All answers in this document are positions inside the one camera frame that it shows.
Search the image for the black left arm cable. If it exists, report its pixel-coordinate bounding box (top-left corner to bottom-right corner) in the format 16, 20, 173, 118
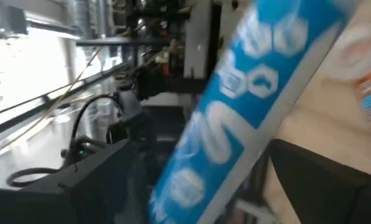
6, 95, 124, 188

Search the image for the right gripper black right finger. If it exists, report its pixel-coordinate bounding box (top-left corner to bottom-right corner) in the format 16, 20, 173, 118
268, 138, 369, 224

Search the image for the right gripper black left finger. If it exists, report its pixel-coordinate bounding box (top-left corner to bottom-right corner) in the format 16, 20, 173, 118
26, 139, 137, 224

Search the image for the blue silicone sealant tube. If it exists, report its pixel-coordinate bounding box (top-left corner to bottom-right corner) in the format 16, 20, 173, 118
147, 0, 365, 224

